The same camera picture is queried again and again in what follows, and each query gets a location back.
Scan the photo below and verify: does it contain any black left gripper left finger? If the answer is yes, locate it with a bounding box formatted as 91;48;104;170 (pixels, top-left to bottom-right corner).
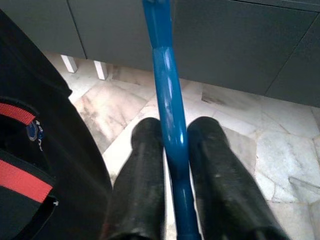
102;116;168;240

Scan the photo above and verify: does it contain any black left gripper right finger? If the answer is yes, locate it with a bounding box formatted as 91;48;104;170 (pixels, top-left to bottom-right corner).
186;116;292;240

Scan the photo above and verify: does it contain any blue plastic clothes hanger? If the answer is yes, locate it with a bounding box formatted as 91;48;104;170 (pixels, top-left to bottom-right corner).
141;0;202;240

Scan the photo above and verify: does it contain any navy garment with red stripe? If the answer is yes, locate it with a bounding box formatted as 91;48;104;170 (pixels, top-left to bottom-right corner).
0;7;113;240

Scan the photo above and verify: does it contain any black TV cabinet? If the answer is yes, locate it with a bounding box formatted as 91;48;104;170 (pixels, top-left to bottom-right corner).
0;0;320;109

